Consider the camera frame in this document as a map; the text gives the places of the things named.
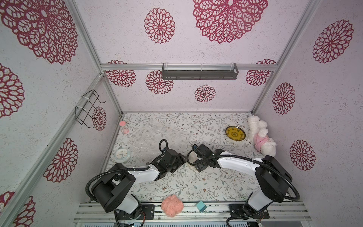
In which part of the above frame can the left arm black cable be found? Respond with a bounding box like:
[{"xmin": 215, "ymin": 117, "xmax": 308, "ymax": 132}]
[{"xmin": 85, "ymin": 138, "xmax": 169, "ymax": 227}]

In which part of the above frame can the bubble-wrapped plate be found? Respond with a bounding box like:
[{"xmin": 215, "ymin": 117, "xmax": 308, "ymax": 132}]
[
  {"xmin": 225, "ymin": 126, "xmax": 246, "ymax": 141},
  {"xmin": 185, "ymin": 153, "xmax": 199, "ymax": 168}
]

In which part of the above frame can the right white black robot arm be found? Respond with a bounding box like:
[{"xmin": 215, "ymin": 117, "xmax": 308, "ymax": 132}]
[{"xmin": 186, "ymin": 144, "xmax": 300, "ymax": 215}]

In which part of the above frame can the white plush poodle pink shirt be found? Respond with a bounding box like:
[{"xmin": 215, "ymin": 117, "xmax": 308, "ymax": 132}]
[{"xmin": 248, "ymin": 115, "xmax": 277, "ymax": 157}]

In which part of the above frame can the pink fluffy ball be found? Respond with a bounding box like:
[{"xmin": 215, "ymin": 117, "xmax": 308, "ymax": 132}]
[{"xmin": 161, "ymin": 195, "xmax": 184, "ymax": 218}]

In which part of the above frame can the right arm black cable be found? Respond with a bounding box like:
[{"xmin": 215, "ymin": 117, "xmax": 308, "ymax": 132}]
[{"xmin": 186, "ymin": 147, "xmax": 301, "ymax": 227}]

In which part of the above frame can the teal small cube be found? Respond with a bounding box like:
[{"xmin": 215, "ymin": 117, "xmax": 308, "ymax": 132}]
[{"xmin": 196, "ymin": 201, "xmax": 207, "ymax": 212}]

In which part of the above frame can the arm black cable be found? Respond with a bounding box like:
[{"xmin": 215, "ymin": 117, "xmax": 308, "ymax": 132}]
[
  {"xmin": 85, "ymin": 138, "xmax": 169, "ymax": 227},
  {"xmin": 186, "ymin": 147, "xmax": 301, "ymax": 227}
]

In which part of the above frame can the black wire wall rack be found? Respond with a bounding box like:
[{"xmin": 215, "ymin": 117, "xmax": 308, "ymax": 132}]
[{"xmin": 74, "ymin": 89, "xmax": 107, "ymax": 131}]

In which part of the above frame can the aluminium front rail frame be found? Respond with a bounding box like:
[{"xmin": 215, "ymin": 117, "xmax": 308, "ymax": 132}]
[{"xmin": 71, "ymin": 201, "xmax": 313, "ymax": 227}]

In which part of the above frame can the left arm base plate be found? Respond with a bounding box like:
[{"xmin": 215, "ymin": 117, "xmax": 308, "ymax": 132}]
[{"xmin": 116, "ymin": 204, "xmax": 155, "ymax": 220}]

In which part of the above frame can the white round clock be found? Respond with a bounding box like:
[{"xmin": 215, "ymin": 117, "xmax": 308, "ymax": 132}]
[{"xmin": 114, "ymin": 147, "xmax": 131, "ymax": 163}]

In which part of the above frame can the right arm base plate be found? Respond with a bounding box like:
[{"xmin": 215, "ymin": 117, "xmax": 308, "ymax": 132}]
[{"xmin": 229, "ymin": 203, "xmax": 270, "ymax": 219}]

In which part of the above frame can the small pink cup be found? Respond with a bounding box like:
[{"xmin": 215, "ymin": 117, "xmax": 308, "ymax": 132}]
[{"xmin": 122, "ymin": 128, "xmax": 130, "ymax": 134}]

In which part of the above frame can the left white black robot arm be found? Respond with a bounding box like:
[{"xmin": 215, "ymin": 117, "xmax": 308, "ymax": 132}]
[{"xmin": 86, "ymin": 149, "xmax": 185, "ymax": 216}]

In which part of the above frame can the black wall shelf rail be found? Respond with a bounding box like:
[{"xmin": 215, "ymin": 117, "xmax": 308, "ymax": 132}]
[{"xmin": 161, "ymin": 63, "xmax": 239, "ymax": 80}]

